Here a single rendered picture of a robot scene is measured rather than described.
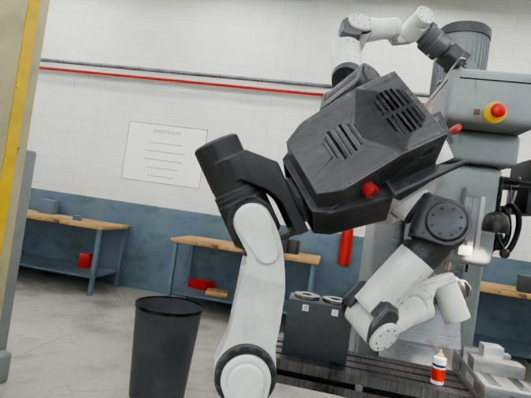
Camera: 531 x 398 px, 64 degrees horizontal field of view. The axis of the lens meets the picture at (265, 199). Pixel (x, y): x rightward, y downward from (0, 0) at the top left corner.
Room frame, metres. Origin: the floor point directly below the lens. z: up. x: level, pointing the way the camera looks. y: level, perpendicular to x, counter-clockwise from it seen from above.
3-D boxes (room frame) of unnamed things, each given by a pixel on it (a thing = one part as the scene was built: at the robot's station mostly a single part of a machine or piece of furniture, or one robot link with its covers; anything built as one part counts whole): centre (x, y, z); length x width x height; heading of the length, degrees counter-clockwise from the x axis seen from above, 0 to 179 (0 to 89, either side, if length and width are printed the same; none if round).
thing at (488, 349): (1.40, -0.81, 1.03); 0.06 x 0.05 x 0.06; 79
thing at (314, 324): (1.50, -0.24, 1.02); 0.22 x 0.12 x 0.20; 83
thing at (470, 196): (1.32, -0.63, 1.45); 0.04 x 0.04 x 0.21; 81
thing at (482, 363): (1.35, -0.80, 1.01); 0.15 x 0.06 x 0.04; 79
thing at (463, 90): (1.44, -0.65, 1.81); 0.47 x 0.26 x 0.16; 171
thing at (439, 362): (1.38, -0.63, 0.97); 0.04 x 0.04 x 0.11
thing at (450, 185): (1.43, -0.65, 1.47); 0.21 x 0.19 x 0.32; 81
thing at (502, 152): (1.47, -0.66, 1.68); 0.34 x 0.24 x 0.10; 171
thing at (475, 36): (1.67, -0.69, 2.05); 0.20 x 0.20 x 0.32
